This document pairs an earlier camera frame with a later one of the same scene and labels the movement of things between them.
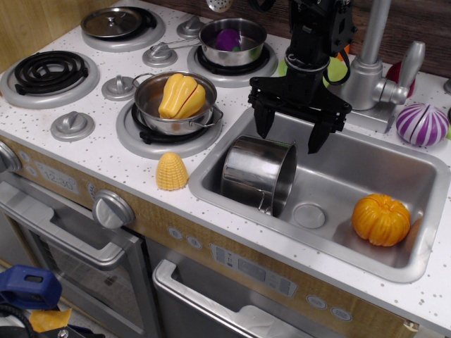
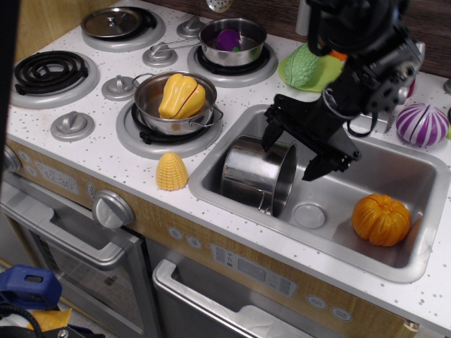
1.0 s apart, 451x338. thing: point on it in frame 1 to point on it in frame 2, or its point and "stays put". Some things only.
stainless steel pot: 259,172 stays put
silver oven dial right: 112,210 stays put
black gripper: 301,93 to 317,125
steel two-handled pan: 170,103 stays put
